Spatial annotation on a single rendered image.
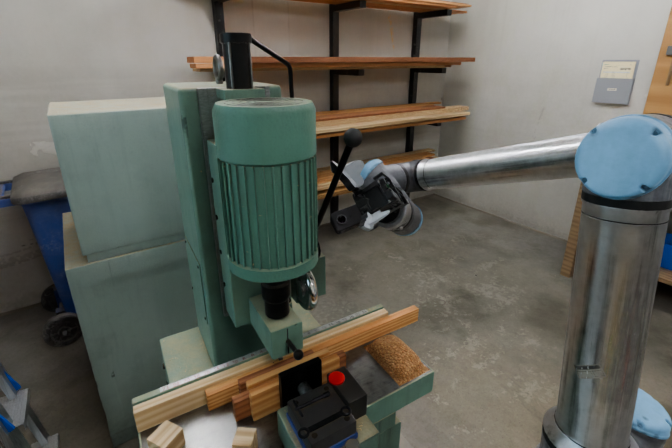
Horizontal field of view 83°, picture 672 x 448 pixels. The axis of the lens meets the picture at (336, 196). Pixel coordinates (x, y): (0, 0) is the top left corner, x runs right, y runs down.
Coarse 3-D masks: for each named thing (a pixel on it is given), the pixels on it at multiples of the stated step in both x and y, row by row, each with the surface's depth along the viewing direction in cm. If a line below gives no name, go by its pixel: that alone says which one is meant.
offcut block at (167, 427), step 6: (162, 426) 70; (168, 426) 70; (174, 426) 70; (156, 432) 69; (162, 432) 69; (168, 432) 69; (174, 432) 69; (180, 432) 69; (150, 438) 68; (156, 438) 68; (162, 438) 68; (168, 438) 68; (174, 438) 68; (180, 438) 69; (150, 444) 68; (156, 444) 67; (162, 444) 67; (168, 444) 67; (174, 444) 68; (180, 444) 70
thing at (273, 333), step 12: (252, 300) 84; (252, 312) 84; (264, 312) 80; (252, 324) 86; (264, 324) 77; (276, 324) 77; (288, 324) 77; (300, 324) 78; (264, 336) 79; (276, 336) 75; (288, 336) 77; (300, 336) 79; (276, 348) 76; (288, 348) 78; (300, 348) 80
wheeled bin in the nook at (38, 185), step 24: (0, 192) 200; (24, 192) 190; (48, 192) 193; (48, 216) 198; (48, 240) 202; (48, 264) 206; (48, 288) 244; (72, 312) 222; (48, 336) 214; (72, 336) 222
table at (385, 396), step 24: (360, 360) 90; (360, 384) 84; (384, 384) 84; (408, 384) 84; (432, 384) 88; (216, 408) 78; (384, 408) 82; (144, 432) 73; (192, 432) 73; (216, 432) 73; (264, 432) 73
